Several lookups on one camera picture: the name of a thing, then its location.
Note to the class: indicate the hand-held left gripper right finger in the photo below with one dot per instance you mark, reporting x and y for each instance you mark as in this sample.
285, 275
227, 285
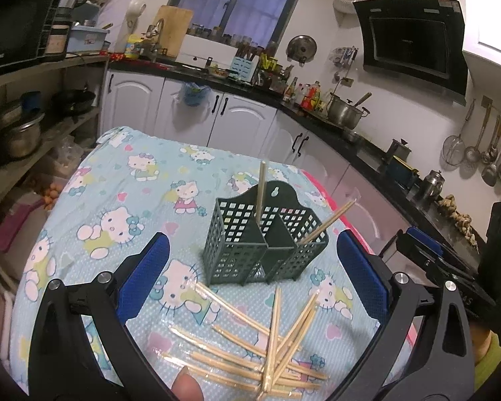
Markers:
359, 271

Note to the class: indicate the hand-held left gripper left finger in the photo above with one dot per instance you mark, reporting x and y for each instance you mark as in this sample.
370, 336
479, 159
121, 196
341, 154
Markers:
146, 275

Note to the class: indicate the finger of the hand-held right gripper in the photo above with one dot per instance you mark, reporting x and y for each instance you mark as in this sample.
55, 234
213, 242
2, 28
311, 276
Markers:
463, 292
426, 244

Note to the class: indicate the bamboo chopstick pair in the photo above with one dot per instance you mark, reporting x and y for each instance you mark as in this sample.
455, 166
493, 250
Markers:
330, 221
261, 183

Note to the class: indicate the green plastic utensil holder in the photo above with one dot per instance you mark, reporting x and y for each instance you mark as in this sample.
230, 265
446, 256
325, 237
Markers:
234, 242

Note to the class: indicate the pile of chopsticks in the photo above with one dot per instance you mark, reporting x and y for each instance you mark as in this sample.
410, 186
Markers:
275, 342

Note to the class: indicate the person's left hand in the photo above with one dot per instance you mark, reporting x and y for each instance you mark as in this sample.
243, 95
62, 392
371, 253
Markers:
188, 386

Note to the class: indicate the pile of ginger roots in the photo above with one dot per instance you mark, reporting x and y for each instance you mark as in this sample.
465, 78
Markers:
459, 217

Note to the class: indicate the small steel kettle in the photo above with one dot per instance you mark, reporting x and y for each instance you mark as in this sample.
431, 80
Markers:
433, 183

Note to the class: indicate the dark blue lidded box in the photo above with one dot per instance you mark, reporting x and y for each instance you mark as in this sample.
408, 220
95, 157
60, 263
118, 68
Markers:
403, 171

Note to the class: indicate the cartoon cat printed cloth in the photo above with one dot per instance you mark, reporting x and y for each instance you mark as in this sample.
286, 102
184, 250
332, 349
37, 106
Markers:
108, 183

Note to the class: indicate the pile of orange fruit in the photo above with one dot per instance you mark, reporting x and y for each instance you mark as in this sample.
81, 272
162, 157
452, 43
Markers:
52, 194

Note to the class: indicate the steel stockpot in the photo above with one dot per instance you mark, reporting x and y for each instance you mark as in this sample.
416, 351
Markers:
344, 112

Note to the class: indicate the blue hanging plastic bag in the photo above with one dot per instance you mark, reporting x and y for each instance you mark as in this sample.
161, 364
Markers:
195, 95

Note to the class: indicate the stacked steel pots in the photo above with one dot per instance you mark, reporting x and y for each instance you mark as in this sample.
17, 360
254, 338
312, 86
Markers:
21, 135

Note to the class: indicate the black wok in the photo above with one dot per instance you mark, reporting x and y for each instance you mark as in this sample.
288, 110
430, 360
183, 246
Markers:
73, 100

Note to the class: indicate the black range hood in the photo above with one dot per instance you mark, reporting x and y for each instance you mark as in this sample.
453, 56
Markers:
413, 46

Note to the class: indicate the wooden shelf unit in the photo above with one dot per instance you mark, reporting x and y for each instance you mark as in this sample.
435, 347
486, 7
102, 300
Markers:
46, 71

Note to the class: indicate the yellow lidded jar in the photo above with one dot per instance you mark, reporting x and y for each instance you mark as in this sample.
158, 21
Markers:
132, 48

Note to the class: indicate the blue knife holder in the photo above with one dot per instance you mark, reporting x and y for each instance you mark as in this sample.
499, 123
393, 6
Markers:
243, 69

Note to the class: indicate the hanging steel pot lid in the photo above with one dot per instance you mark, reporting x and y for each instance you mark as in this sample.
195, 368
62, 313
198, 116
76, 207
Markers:
301, 48

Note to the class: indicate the white dish rack box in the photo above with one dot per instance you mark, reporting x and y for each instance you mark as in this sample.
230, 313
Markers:
206, 50

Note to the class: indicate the light blue plastic box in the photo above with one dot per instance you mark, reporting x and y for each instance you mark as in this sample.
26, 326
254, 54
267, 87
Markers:
87, 37

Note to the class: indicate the wooden cutting board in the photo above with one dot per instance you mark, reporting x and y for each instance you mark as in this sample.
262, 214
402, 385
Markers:
173, 29

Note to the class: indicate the row of spice jars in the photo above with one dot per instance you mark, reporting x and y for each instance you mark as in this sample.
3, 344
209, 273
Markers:
229, 37

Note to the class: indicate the black microwave oven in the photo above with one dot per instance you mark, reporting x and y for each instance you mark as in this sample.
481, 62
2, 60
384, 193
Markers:
12, 25

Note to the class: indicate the dark framed window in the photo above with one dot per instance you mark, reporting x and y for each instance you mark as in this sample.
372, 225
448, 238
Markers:
238, 0

